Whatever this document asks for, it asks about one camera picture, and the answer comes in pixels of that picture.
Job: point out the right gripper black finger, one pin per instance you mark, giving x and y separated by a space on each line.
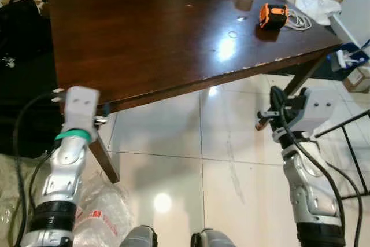
267 114
261 124

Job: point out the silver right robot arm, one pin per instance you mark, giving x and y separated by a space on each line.
306 189

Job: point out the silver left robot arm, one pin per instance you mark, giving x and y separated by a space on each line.
65 166

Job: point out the dark wooden table leg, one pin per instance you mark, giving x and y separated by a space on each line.
107 163
303 76

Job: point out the small labelled cardboard box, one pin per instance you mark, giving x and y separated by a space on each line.
358 79

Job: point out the white power strip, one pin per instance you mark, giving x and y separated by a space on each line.
345 59

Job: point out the clear plastic bag red print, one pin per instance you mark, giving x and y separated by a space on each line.
101 212

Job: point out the orange black tape measure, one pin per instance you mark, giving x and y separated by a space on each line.
273 15

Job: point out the white plastic bag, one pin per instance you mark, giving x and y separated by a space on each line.
321 8

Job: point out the grey left robot leg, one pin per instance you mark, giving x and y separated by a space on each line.
139 238

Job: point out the grey robot leg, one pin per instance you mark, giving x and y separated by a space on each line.
214 240
139 238

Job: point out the black bag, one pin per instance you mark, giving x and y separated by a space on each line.
20 27

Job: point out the grey right robot leg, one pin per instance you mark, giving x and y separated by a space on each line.
214 240

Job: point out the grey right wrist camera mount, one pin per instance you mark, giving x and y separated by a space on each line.
321 108

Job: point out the black metal frame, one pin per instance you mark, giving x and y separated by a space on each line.
353 160

